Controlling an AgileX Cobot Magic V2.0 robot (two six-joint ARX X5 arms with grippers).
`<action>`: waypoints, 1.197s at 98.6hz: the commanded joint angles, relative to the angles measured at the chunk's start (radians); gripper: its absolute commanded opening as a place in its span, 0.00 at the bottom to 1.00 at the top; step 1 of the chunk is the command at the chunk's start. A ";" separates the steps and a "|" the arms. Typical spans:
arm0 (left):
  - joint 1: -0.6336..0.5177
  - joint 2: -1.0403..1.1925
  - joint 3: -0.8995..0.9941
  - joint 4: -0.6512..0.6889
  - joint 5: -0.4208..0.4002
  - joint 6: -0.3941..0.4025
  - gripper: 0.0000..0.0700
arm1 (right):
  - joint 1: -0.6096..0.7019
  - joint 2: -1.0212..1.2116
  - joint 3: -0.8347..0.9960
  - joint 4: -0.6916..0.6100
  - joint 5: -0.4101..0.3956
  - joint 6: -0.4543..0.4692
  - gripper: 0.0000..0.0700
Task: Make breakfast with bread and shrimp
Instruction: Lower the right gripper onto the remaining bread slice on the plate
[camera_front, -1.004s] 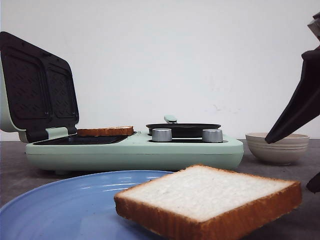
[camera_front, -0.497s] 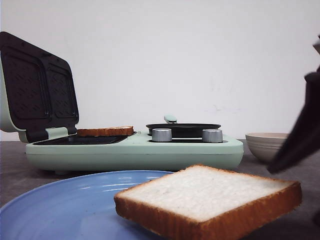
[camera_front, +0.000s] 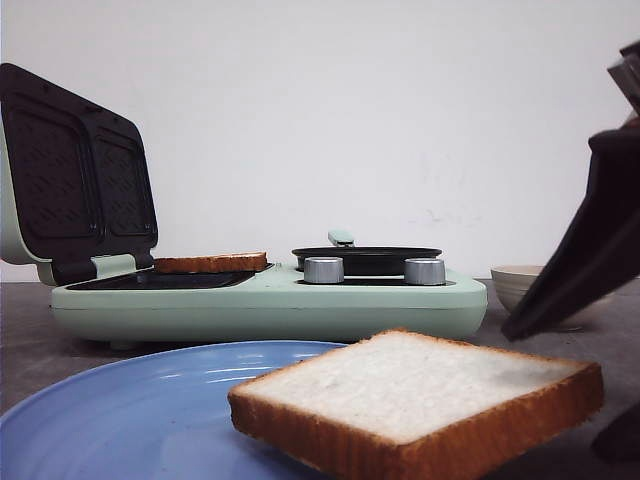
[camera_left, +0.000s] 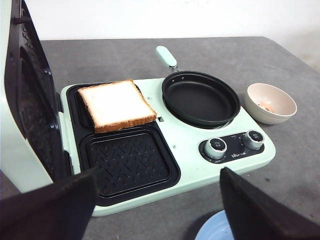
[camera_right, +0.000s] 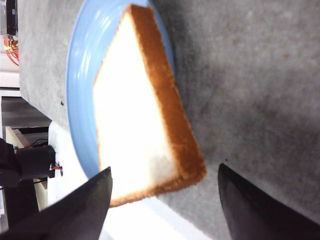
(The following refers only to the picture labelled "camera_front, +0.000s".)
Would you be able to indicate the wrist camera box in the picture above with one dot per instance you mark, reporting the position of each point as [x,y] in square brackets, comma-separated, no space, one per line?
[625,73]

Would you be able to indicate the silver right control knob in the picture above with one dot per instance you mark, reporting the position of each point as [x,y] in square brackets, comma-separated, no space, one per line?
[424,271]

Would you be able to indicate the mint green breakfast maker base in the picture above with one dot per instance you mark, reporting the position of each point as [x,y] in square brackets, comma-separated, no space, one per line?
[273,304]

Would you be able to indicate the beige ribbed bowl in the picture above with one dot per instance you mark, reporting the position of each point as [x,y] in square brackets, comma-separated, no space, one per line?
[511,283]

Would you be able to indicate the silver control knob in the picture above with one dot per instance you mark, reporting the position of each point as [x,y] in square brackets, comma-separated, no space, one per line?
[424,271]
[323,270]

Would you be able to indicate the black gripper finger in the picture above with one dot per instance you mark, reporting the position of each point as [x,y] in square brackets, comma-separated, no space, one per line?
[619,441]
[600,249]

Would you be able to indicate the silver left control knob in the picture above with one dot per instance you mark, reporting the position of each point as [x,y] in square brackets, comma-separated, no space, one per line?
[323,270]

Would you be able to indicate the breakfast maker hinged lid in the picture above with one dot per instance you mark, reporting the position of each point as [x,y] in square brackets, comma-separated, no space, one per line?
[76,196]

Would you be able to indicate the black frying pan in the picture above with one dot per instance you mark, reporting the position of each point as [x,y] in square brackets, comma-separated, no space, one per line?
[364,260]

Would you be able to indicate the bread slice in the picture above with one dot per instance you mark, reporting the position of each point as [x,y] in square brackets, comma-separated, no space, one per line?
[403,405]
[238,262]

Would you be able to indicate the blue plastic plate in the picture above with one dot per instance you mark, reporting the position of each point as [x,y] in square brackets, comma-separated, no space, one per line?
[160,416]

